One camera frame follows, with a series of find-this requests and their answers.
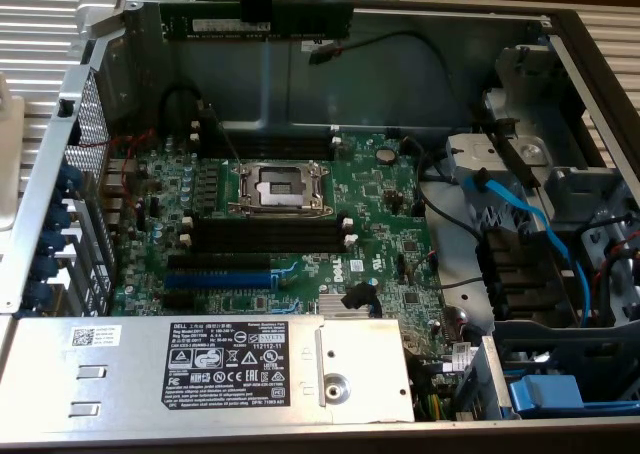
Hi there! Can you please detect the grey metal PC case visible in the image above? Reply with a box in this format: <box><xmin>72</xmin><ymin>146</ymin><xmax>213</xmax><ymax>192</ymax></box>
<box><xmin>0</xmin><ymin>0</ymin><xmax>640</xmax><ymax>454</ymax></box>

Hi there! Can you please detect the thin steel locking lever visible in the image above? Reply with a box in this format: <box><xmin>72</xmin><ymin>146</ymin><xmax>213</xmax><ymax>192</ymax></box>
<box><xmin>218</xmin><ymin>122</ymin><xmax>244</xmax><ymax>165</ymax></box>

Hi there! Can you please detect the silver finned heatsink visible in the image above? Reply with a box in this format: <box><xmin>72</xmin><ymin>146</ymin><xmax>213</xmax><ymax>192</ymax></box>
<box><xmin>318</xmin><ymin>293</ymin><xmax>385</xmax><ymax>320</ymax></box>

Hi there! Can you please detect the black ribbed plastic bracket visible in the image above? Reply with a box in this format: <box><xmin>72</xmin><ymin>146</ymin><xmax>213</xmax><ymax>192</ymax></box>
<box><xmin>477</xmin><ymin>228</ymin><xmax>576</xmax><ymax>325</ymax></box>

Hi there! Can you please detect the short black expansion slot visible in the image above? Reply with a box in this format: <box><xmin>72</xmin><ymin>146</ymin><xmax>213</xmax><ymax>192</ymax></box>
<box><xmin>159</xmin><ymin>291</ymin><xmax>197</xmax><ymax>311</ymax></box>

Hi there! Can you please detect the black looped wire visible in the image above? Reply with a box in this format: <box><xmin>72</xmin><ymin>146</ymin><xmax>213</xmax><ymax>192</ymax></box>
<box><xmin>158</xmin><ymin>84</ymin><xmax>202</xmax><ymax>140</ymax></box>

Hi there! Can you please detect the green RAM stick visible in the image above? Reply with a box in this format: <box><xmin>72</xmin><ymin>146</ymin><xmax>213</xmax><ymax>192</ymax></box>
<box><xmin>159</xmin><ymin>1</ymin><xmax>354</xmax><ymax>41</ymax></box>

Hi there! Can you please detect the long black expansion slot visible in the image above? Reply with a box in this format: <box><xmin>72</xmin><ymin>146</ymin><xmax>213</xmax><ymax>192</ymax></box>
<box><xmin>167</xmin><ymin>252</ymin><xmax>274</xmax><ymax>271</ymax></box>

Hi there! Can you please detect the black wire with plug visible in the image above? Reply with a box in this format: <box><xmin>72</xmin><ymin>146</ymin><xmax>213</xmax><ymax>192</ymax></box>
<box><xmin>308</xmin><ymin>29</ymin><xmax>454</xmax><ymax>130</ymax></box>

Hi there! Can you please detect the aluminium corner bracket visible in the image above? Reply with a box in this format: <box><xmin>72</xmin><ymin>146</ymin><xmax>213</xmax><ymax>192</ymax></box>
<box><xmin>74</xmin><ymin>0</ymin><xmax>126</xmax><ymax>65</ymax></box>

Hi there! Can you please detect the green motherboard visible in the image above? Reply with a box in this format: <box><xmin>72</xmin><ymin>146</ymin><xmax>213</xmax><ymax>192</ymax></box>
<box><xmin>102</xmin><ymin>131</ymin><xmax>484</xmax><ymax>375</ymax></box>

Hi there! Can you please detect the light blue flat wire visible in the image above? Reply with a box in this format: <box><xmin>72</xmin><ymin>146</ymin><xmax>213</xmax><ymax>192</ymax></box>
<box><xmin>462</xmin><ymin>171</ymin><xmax>591</xmax><ymax>320</ymax></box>

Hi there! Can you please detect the silver power supply black label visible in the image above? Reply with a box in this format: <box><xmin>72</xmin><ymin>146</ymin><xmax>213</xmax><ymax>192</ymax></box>
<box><xmin>0</xmin><ymin>316</ymin><xmax>416</xmax><ymax>425</ymax></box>

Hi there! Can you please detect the red black twisted wire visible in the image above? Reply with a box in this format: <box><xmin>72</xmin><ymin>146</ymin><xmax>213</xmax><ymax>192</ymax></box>
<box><xmin>79</xmin><ymin>127</ymin><xmax>157</xmax><ymax>211</ymax></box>

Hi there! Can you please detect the blue plastic drive carrier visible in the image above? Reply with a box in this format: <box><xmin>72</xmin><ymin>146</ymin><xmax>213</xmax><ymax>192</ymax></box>
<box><xmin>507</xmin><ymin>373</ymin><xmax>640</xmax><ymax>420</ymax></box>

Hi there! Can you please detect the black wire plug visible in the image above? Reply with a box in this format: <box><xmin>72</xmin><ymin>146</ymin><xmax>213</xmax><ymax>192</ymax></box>
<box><xmin>339</xmin><ymin>281</ymin><xmax>377</xmax><ymax>311</ymax></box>

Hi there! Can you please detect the grey metal disk bay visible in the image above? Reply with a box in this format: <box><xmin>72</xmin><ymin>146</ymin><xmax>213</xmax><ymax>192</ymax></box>
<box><xmin>479</xmin><ymin>43</ymin><xmax>640</xmax><ymax>325</ymax></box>

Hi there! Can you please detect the dark blue retainer clip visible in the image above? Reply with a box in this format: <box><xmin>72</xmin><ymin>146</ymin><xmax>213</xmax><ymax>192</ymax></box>
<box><xmin>27</xmin><ymin>278</ymin><xmax>51</xmax><ymax>308</ymax></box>
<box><xmin>37</xmin><ymin>226</ymin><xmax>64</xmax><ymax>255</ymax></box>
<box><xmin>57</xmin><ymin>166</ymin><xmax>84</xmax><ymax>198</ymax></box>

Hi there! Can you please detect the blue expansion slot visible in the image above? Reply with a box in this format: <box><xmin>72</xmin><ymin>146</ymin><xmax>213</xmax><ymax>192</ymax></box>
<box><xmin>163</xmin><ymin>268</ymin><xmax>301</xmax><ymax>290</ymax></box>

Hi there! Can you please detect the steel CPU socket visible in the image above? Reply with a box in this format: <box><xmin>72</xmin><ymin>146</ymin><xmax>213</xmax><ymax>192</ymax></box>
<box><xmin>227</xmin><ymin>159</ymin><xmax>337</xmax><ymax>220</ymax></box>

